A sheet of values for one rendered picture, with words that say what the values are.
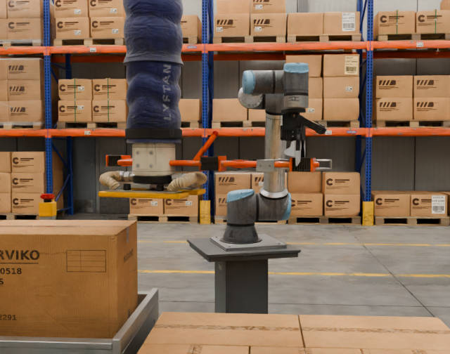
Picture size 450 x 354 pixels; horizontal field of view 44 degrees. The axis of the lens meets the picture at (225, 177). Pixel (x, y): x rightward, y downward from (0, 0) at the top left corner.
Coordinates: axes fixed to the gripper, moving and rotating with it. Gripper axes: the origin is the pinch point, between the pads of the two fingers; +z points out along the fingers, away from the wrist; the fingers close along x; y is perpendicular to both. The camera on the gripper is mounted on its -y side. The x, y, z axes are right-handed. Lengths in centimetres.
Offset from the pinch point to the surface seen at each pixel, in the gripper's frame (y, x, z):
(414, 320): -41, -40, 67
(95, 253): 73, 23, 34
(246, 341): 19, 6, 67
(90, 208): 556, -731, 108
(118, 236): 66, 18, 28
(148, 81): 56, 12, -31
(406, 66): -27, -886, -161
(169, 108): 50, 6, -21
